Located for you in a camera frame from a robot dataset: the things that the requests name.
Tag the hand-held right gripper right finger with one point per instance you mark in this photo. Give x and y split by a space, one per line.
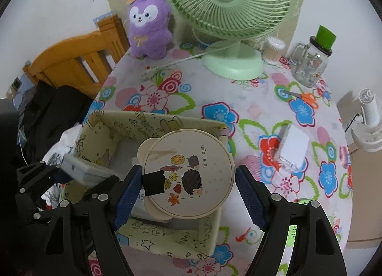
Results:
249 198

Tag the white printed bag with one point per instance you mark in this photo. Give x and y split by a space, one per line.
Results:
55 153

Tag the beige round hedgehog mirror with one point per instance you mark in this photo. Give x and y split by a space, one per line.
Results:
191 159

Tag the yellow fabric storage box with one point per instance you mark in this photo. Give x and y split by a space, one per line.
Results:
125 123

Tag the floral tablecloth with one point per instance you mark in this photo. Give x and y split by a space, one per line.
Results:
238 90

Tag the cotton swab container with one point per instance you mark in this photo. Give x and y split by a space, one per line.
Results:
273 52

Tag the grey-white power charger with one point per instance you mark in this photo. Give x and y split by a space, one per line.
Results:
140 204

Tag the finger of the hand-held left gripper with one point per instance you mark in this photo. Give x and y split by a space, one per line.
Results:
44 174
32 207

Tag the glass jar mug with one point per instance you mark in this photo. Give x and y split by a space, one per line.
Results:
310 67

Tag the small white screen device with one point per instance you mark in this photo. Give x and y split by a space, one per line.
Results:
86 171

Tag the purple plush toy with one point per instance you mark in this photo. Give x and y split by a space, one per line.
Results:
149 34

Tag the white clip fan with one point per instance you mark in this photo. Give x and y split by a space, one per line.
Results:
370 114

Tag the wooden chair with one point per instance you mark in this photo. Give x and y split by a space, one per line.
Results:
68 64

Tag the black clothing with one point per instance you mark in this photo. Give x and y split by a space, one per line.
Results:
50 114

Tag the green plastic cup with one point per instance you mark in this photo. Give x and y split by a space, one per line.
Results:
326 35

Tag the green panda comb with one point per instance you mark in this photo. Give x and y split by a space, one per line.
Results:
292 234

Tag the white plug adapter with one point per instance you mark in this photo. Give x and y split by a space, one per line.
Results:
294 144

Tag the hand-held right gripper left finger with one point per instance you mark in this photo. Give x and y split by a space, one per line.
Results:
126 201

